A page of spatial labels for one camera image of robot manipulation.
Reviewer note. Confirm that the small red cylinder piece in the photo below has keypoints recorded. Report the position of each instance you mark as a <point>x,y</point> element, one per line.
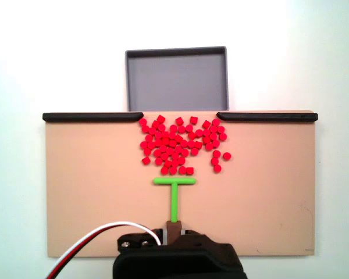
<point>160,118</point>
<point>149,137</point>
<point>191,143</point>
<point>167,164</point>
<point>173,170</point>
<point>206,140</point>
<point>213,136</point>
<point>189,128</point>
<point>227,156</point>
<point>194,119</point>
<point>147,151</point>
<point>174,163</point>
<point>221,129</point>
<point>173,128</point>
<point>164,170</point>
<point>194,151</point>
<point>174,157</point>
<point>178,149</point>
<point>223,136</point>
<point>215,143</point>
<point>189,171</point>
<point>206,133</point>
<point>164,156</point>
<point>217,153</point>
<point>163,148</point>
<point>199,133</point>
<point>158,135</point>
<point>151,144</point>
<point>209,146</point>
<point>152,130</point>
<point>155,124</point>
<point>165,134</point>
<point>216,122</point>
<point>213,129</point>
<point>171,135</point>
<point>165,141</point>
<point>145,128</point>
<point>157,152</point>
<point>158,161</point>
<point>185,152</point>
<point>184,143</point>
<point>170,150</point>
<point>179,121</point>
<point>192,135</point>
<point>198,144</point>
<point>161,128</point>
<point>144,144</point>
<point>146,160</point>
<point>158,142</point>
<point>181,129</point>
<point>172,143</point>
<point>143,122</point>
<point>178,138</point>
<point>215,161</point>
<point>206,124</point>
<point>181,160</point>
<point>182,170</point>
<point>217,168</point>

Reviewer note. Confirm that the beige rectangular board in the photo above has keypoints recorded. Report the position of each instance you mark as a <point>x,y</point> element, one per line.
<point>90,189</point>

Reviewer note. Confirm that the grey rectangular plastic tray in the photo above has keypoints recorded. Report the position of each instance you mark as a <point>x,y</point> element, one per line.
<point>177,81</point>

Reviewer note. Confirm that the black rail bar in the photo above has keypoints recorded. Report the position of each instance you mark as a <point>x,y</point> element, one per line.
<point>90,117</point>
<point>267,117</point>

